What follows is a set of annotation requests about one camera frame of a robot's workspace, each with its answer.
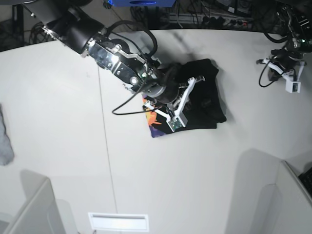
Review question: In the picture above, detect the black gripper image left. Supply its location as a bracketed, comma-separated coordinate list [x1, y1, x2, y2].
[146, 63, 182, 104]

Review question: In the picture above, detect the white partition panel right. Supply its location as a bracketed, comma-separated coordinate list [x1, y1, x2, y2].
[250, 161, 312, 234]

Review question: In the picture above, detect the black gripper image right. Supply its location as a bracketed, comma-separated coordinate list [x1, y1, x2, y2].
[268, 49, 303, 80]

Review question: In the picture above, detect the white partition panel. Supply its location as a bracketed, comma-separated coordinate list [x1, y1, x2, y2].
[250, 161, 312, 234]
[0, 170, 78, 234]

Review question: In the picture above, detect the black T-shirt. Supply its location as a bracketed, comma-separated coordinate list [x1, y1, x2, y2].
[142, 58, 227, 137]

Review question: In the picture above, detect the grey cloth at left edge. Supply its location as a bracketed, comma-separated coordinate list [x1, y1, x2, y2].
[0, 106, 15, 166]

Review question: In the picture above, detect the blue box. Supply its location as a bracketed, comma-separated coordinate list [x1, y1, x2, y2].
[108, 0, 175, 7]

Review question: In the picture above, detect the white partition panel left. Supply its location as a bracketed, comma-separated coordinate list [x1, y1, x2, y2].
[0, 170, 78, 234]

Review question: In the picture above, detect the coiled black cable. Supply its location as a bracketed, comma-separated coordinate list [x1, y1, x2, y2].
[29, 21, 53, 44]

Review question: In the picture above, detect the black keyboard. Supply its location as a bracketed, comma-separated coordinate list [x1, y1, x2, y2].
[299, 168, 312, 196]

